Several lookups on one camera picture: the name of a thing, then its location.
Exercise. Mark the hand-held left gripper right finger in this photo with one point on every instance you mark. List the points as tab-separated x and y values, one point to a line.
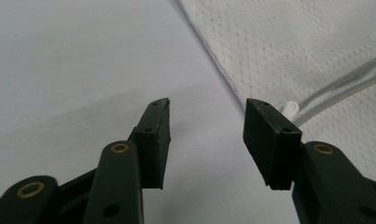
269	146

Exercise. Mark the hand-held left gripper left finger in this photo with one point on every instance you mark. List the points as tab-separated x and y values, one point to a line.
153	149

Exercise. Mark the white face mask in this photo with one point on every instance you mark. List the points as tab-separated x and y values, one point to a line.
285	46

